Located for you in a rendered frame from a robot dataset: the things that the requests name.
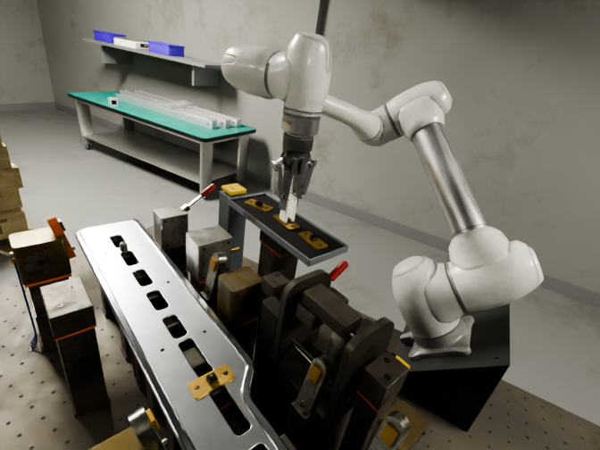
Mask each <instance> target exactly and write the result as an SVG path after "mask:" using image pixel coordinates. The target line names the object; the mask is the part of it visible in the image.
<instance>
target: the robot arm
mask: <svg viewBox="0 0 600 450"><path fill-rule="evenodd" d="M331 64H332V52H331V44H330V42H329V41H328V40H327V39H326V38H325V37H323V36H321V35H318V34H314V33H309V32H298V33H296V35H295V36H294V37H293V39H292V40H291V42H290V44H289V45H288V48H287V52H283V51H279V50H276V49H274V48H271V47H267V46H260V45H253V44H240V45H235V46H232V47H231V48H229V49H228V50H227V51H226V53H225V55H223V57H222V61H221V69H222V74H223V76H224V78H225V80H227V81H228V83H229V84H230V85H231V86H233V87H234V88H237V89H239V90H242V91H245V92H246V93H247V94H248V95H251V96H258V97H261V98H264V99H268V100H271V99H275V98H278V99H280V100H281V101H283V102H284V108H283V116H282V124H281V128H282V130H283V131H285V133H284V134H283V141H282V148H283V151H282V153H281V155H280V158H279V159H278V160H277V161H274V160H272V161H271V166H272V168H273V179H274V195H275V196H277V197H278V198H280V201H279V208H280V214H279V218H280V219H281V220H282V221H283V222H285V223H287V222H288V217H289V218H290V219H291V221H295V215H296V208H297V206H298V202H299V199H302V196H301V195H305V194H306V191H307V188H308V186H309V183H310V179H311V176H312V174H313V169H314V167H315V165H316V164H317V160H315V159H313V158H312V157H311V154H310V152H311V151H312V150H313V140H314V137H313V136H316V135H317V134H318V130H319V125H320V119H321V115H325V116H327V117H330V118H331V119H333V120H336V121H339V122H342V123H344V124H345V125H347V126H349V127H350V128H351V129H352V131H353V133H354V134H355V136H356V137H357V138H358V139H359V140H360V141H361V142H363V143H364V144H366V145H368V146H383V145H385V144H386V143H388V142H390V141H392V140H395V139H397V138H400V137H402V136H406V137H407V138H408V140H410V141H411V142H413V143H414V146H415V148H416V150H417V153H418V155H419V157H420V159H421V163H422V165H423V168H424V170H425V172H426V174H427V176H428V179H429V183H430V185H431V186H432V189H433V191H434V194H435V196H436V199H437V201H438V204H439V206H440V209H441V211H442V213H443V215H444V217H445V220H446V224H447V226H448V228H449V230H450V232H451V235H452V237H453V239H452V241H451V243H450V246H449V248H448V250H449V255H450V261H451V262H446V263H434V261H433V260H432V259H430V258H428V257H425V256H413V257H410V258H407V259H405V260H403V261H401V262H400V263H399V264H398V265H397V266H396V267H395V268H394V269H393V276H392V289H393V294H394V298H395V300H396V304H397V307H398V309H399V311H400V313H401V314H402V316H403V318H404V321H405V323H406V324H407V326H408V327H409V329H410V332H408V333H405V334H403V335H401V336H400V341H401V343H402V344H408V345H413V347H412V350H411V352H410V353H409V358H410V359H411V361H417V360H420V359H424V358H433V357H441V356H450V355H462V356H465V355H468V354H470V353H471V348H470V341H471V326H472V324H473V323H474V319H473V317H472V316H464V314H466V313H473V312H480V311H485V310H489V309H493V308H497V307H500V306H503V305H506V304H510V303H513V302H514V301H516V300H518V299H520V298H522V297H524V296H525V295H527V294H528V293H530V292H531V291H532V290H534V289H535V288H536V287H537V286H539V285H540V283H541V282H542V281H543V280H544V277H543V273H542V271H541V268H540V265H539V262H538V259H537V256H536V254H535V252H534V250H533V249H532V248H531V247H529V246H527V245H526V244H524V243H522V242H521V241H518V240H514V241H511V242H509V240H508V239H507V238H506V237H505V235H504V234H503V232H502V231H500V230H498V229H495V228H493V227H488V225H487V223H486V221H485V219H484V217H483V215H482V213H481V210H480V208H479V206H478V204H477V202H476V199H475V197H474V195H473V194H472V192H471V188H470V186H469V184H468V182H467V180H466V178H465V177H464V174H463V171H462V169H461V167H460V164H459V162H458V160H457V158H456V156H455V154H454V150H453V148H452V147H451V145H450V143H449V141H448V138H447V136H446V133H445V132H444V130H443V128H444V125H445V114H447V113H448V112H449V110H450V108H451V106H452V97H451V96H450V94H449V92H448V90H447V89H446V87H445V85H444V84H443V83H442V82H441V81H435V80H434V81H429V82H425V83H421V84H419V85H417V86H415V87H412V88H410V89H408V90H406V91H404V92H403V93H401V94H400V95H398V96H396V97H394V98H393V99H391V100H390V101H389V102H387V103H386V104H383V105H382V106H381V107H379V108H377V109H376V110H374V111H371V112H369V111H365V110H363V109H361V108H359V107H356V106H354V105H352V104H349V103H347V102H345V101H343V100H340V99H338V98H335V97H334V96H330V95H328V92H329V83H330V76H331ZM282 163H283V164H284V168H283V166H282ZM282 168H283V171H284V174H283V171H282ZM292 179H293V187H292V195H290V194H289V192H290V188H291V183H292ZM288 196H289V197H288ZM462 316H464V317H462Z"/></svg>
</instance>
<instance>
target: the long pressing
mask: <svg viewBox="0 0 600 450"><path fill-rule="evenodd" d="M118 236H120V237H122V239H123V240H124V242H126V243H127V246H128V249H129V250H128V251H125V252H122V251H121V250H120V248H117V247H115V245H114V243H113V242H112V241H111V238H113V237H118ZM75 237H76V239H77V241H78V243H79V246H80V248H81V250H82V252H83V254H84V255H85V257H86V259H87V262H88V264H89V266H90V268H91V270H92V272H93V273H94V275H95V277H96V280H97V282H98V284H99V286H100V288H101V289H102V291H103V293H104V296H105V298H106V300H107V302H108V304H109V305H110V307H111V309H112V312H113V314H114V316H115V318H116V320H117V322H118V323H119V325H120V327H121V330H122V332H123V334H124V336H125V338H126V339H127V341H128V343H129V346H130V348H131V350H132V352H133V354H134V355H135V357H136V359H137V362H138V364H139V366H140V368H141V370H142V372H143V373H144V375H145V377H146V380H147V382H148V384H149V386H150V388H151V389H152V391H153V393H154V396H155V398H156V400H157V402H158V404H159V405H160V407H161V409H162V412H163V414H164V416H165V418H166V420H167V422H168V423H169V425H170V427H171V430H172V432H173V434H174V436H175V438H176V439H177V441H178V443H179V446H180V448H181V450H253V449H254V448H255V447H257V446H258V445H264V446H265V447H266V449H267V450H289V448H288V447H287V445H286V444H285V443H284V441H283V440H282V439H281V437H280V436H279V434H278V433H277V431H276V430H275V429H274V428H273V427H272V426H271V424H270V423H269V421H268V420H267V419H266V417H265V416H264V414H263V413H262V411H261V410H260V409H259V407H258V406H257V405H256V403H255V402H254V400H253V398H252V396H251V387H252V384H253V379H254V369H255V367H254V361H253V359H252V358H251V357H250V356H249V354H248V353H247V352H246V350H245V349H244V348H243V347H242V346H241V345H240V344H239V343H238V341H237V340H236V339H235V338H234V336H233V335H232V334H231V333H230V332H229V330H228V329H227V328H226V326H225V325H224V324H223V323H222V321H221V320H220V319H219V318H218V316H217V315H216V314H215V313H214V311H213V310H212V309H211V307H210V306H209V305H208V304H207V303H206V302H205V300H204V299H203V298H202V297H201V296H200V295H199V293H198V292H197V291H196V290H195V288H194V287H193V286H192V285H191V283H190V282H189V281H188V279H187V278H186V277H185V276H184V275H183V273H182V272H181V271H180V270H179V268H178V267H177V266H176V264H175V263H174V262H173V261H172V260H171V258H170V257H169V256H168V255H167V254H166V253H165V252H164V251H163V249H162V248H161V247H160V245H159V244H158V243H157V242H156V240H155V239H154V238H153V237H152V235H151V234H150V233H149V232H148V230H147V229H146V228H145V226H144V225H143V224H142V223H141V222H140V221H139V220H137V219H130V220H125V221H116V222H111V223H106V224H101V225H96V226H92V227H86V228H84V229H80V230H78V231H77V232H76V234H75ZM141 245H142V246H141ZM128 252H131V253H133V254H134V256H135V257H136V259H137V261H138V262H139V263H138V264H135V265H131V266H128V265H127V264H126V263H125V261H124V260H123V258H122V257H121V255H122V254H125V253H128ZM106 253H107V254H106ZM137 271H145V272H146V274H147V276H148V277H149V279H150V280H151V281H152V282H153V283H152V284H151V285H148V286H145V287H141V286H140V285H139V283H138V281H137V280H136V278H135V276H134V275H133V273H134V272H137ZM167 281H169V282H170V283H166V282H167ZM153 292H159V293H160V294H161V296H162V298H163V299H164V300H165V302H166V303H167V305H168V307H167V308H165V309H162V310H160V311H157V310H155V308H154V306H153V305H152V303H151V302H150V300H149V299H148V297H147V295H148V294H150V293H153ZM171 316H175V317H177V319H178V320H179V322H180V324H181V325H182V327H183V328H184V330H185V331H186V332H187V334H186V335H185V336H183V337H180V338H174V337H173V336H172V334H171V333H170V332H169V330H168V329H167V327H166V325H165V324H164V322H163V320H164V319H166V318H169V317H171ZM203 331H206V332H205V333H203ZM187 340H192V341H193V342H194V344H195V345H196V347H197V348H198V350H199V351H200V353H201V354H202V356H203V357H204V359H205V360H206V361H207V362H208V364H209V365H210V367H211V368H212V370H215V369H217V368H219V367H220V366H222V365H223V364H227V365H228V366H229V368H230V369H231V371H232V372H233V373H234V375H235V378H234V379H233V380H231V381H229V382H227V383H226V384H224V385H222V386H223V387H225V389H226V390H227V392H228V393H229V395H230V396H231V398H232V399H233V401H234V402H235V404H236V405H237V407H238V409H239V410H240V411H241V412H242V413H243V415H244V416H245V418H246V420H247V421H248V423H249V424H250V429H249V430H248V431H247V432H246V433H244V434H243V435H241V436H237V435H236V434H235V433H234V432H233V430H232V428H231V427H230V425H229V424H228V423H227V421H226V419H225V418H224V416H223V415H222V413H221V411H220V409H219V408H218V406H217V405H216V403H215V402H214V401H213V399H212V397H211V396H210V393H208V394H206V395H204V396H202V397H200V398H198V399H195V398H194V397H193V395H192V394H191V392H190V390H189V388H188V383H189V382H191V381H193V380H194V379H197V378H199V377H198V376H197V374H196V372H195V371H194V369H193V367H192V366H191V364H190V363H189V361H188V359H187V357H186V356H185V355H184V354H183V352H182V351H181V349H180V347H179V345H180V344H181V343H183V342H185V341H187ZM161 349H164V351H163V352H161Z"/></svg>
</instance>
